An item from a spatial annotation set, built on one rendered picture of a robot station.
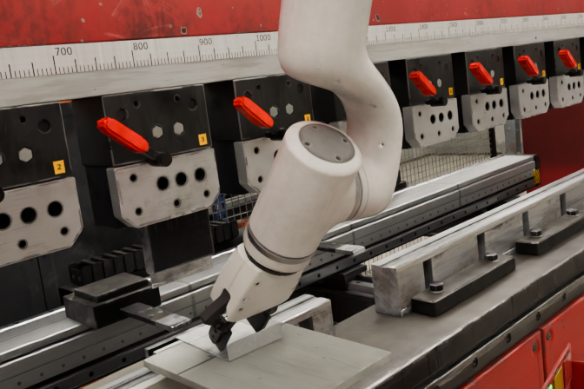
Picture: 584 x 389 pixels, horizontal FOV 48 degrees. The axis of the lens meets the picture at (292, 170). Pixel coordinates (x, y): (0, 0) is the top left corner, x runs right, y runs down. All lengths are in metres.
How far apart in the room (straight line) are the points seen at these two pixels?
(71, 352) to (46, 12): 0.57
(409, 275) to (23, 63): 0.78
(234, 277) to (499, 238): 0.87
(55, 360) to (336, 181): 0.63
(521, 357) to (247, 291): 0.76
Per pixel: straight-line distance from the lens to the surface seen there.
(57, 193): 0.78
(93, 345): 1.15
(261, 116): 0.89
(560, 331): 1.53
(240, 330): 0.92
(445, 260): 1.35
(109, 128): 0.76
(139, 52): 0.84
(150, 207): 0.83
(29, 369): 1.11
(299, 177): 0.64
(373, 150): 0.72
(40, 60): 0.78
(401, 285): 1.23
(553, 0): 1.75
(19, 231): 0.76
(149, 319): 1.02
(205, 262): 0.94
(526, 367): 1.41
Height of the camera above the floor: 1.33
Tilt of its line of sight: 8 degrees down
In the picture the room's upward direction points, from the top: 7 degrees counter-clockwise
